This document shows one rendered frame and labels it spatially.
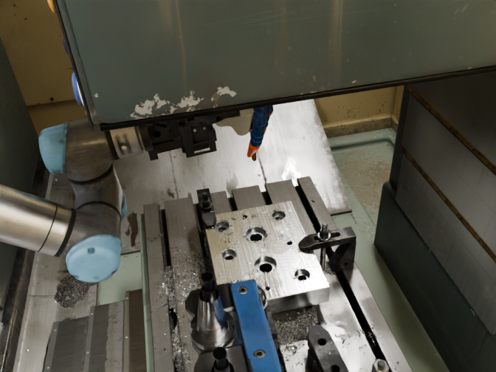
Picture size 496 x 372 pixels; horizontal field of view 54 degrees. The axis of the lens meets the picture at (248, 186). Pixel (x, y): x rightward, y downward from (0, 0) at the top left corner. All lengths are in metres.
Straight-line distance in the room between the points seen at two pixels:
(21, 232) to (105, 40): 0.38
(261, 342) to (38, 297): 1.03
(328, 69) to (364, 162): 1.65
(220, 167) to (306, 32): 1.39
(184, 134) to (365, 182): 1.29
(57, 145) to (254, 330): 0.40
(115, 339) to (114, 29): 1.04
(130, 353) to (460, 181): 0.86
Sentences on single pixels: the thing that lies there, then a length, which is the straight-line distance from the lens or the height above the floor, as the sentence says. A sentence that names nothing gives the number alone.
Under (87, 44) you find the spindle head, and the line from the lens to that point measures 0.42.
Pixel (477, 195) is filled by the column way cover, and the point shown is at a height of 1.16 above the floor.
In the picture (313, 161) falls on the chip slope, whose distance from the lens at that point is 1.84.
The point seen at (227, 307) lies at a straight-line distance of 0.73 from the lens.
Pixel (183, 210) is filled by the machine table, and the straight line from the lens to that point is 1.38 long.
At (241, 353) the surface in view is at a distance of 0.68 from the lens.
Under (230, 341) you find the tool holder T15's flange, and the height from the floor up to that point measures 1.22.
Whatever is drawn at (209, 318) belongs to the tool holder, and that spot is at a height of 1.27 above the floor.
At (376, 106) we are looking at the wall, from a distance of 2.20.
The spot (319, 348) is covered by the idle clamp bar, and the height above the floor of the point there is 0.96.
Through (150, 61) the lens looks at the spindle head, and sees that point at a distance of 0.42.
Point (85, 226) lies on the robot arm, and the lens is 0.74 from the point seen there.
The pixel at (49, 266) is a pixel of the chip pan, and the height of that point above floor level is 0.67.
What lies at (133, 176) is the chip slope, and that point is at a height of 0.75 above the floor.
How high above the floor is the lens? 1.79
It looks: 38 degrees down
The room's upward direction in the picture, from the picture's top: 4 degrees counter-clockwise
